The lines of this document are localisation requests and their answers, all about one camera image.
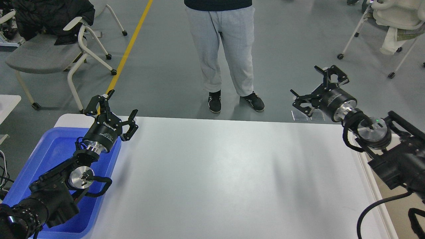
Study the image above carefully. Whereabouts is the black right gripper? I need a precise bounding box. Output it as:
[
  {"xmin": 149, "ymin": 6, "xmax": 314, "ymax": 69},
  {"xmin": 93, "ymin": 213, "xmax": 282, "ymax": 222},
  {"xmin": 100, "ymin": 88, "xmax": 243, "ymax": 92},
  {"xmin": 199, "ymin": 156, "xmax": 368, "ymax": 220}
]
[{"xmin": 290, "ymin": 65, "xmax": 357, "ymax": 122}]

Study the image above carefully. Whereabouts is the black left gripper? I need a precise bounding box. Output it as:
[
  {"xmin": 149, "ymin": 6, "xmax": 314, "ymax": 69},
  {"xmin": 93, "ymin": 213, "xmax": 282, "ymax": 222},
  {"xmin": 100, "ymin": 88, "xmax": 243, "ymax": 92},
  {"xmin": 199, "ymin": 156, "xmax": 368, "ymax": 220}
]
[{"xmin": 83, "ymin": 89, "xmax": 138, "ymax": 154}]

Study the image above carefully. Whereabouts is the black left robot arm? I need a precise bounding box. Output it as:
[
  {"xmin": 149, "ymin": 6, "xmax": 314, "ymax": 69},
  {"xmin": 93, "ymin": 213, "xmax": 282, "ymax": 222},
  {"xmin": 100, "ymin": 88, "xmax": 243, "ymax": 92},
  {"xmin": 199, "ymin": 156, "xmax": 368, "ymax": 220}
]
[{"xmin": 1, "ymin": 89, "xmax": 138, "ymax": 239}]

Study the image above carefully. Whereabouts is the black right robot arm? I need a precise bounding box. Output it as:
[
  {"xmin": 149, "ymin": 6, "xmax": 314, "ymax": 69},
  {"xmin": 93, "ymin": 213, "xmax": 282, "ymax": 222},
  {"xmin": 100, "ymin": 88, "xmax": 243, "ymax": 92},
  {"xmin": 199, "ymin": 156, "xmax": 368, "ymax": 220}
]
[{"xmin": 291, "ymin": 65, "xmax": 425, "ymax": 239}]

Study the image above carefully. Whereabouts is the metal floor plate right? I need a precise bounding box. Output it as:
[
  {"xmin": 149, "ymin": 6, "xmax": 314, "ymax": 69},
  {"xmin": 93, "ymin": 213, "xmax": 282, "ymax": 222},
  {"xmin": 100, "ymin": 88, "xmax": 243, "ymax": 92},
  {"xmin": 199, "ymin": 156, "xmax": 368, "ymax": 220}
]
[{"xmin": 309, "ymin": 109, "xmax": 325, "ymax": 121}]

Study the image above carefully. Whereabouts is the metal floor plate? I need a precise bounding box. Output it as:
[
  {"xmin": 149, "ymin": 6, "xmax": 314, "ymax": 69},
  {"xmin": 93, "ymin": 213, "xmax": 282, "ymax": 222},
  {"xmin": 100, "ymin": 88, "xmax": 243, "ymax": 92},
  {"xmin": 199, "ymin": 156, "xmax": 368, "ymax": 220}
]
[
  {"xmin": 291, "ymin": 109, "xmax": 309, "ymax": 121},
  {"xmin": 309, "ymin": 109, "xmax": 325, "ymax": 121}
]

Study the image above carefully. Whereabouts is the metal floor plate left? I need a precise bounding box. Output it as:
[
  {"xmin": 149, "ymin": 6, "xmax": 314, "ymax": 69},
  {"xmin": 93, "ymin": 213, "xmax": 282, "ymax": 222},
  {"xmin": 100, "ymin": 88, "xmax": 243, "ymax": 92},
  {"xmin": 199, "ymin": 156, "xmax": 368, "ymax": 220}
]
[{"xmin": 291, "ymin": 109, "xmax": 309, "ymax": 121}]

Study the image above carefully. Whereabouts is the blue plastic bin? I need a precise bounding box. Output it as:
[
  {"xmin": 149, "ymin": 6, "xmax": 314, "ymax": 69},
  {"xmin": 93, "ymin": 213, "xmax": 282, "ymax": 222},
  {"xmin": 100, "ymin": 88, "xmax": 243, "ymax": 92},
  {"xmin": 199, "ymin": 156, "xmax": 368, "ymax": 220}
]
[{"xmin": 1, "ymin": 126, "xmax": 121, "ymax": 239}]

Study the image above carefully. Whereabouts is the white side table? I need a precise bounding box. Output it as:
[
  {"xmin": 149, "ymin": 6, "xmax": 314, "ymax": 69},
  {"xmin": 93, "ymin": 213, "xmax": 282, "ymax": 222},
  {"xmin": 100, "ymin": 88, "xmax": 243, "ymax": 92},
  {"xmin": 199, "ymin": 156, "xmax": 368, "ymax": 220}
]
[{"xmin": 0, "ymin": 94, "xmax": 22, "ymax": 124}]

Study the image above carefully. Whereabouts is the white chair with clothes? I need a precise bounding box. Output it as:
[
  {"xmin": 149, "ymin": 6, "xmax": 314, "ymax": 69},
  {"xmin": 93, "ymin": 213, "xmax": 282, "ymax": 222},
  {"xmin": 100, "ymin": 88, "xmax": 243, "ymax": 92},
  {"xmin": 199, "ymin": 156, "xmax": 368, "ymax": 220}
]
[{"xmin": 337, "ymin": 0, "xmax": 424, "ymax": 59}]

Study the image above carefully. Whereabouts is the person in grey sweatpants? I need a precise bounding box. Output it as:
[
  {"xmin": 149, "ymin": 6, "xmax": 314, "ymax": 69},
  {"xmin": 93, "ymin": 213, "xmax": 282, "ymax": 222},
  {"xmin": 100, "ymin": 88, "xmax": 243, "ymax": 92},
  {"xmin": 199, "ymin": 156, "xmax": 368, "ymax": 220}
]
[{"xmin": 184, "ymin": 0, "xmax": 265, "ymax": 113}]

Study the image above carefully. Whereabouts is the black jacket on chair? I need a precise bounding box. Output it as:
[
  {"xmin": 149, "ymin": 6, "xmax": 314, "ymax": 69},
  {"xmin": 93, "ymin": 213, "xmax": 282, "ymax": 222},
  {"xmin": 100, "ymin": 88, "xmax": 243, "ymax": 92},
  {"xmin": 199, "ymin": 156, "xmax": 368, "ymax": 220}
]
[{"xmin": 11, "ymin": 0, "xmax": 95, "ymax": 45}]

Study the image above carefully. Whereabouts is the beige plastic bin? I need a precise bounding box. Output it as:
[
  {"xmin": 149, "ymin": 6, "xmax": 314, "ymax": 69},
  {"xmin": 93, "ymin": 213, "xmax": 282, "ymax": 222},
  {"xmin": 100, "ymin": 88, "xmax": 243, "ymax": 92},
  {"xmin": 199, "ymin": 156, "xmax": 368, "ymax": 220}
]
[{"xmin": 355, "ymin": 152, "xmax": 424, "ymax": 239}]

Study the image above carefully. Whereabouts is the grey chair white frame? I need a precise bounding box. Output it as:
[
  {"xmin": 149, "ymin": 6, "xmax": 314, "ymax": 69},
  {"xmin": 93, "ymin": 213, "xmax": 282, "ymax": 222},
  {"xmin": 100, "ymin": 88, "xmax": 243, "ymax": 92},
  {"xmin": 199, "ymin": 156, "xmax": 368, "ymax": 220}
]
[{"xmin": 6, "ymin": 17, "xmax": 117, "ymax": 112}]

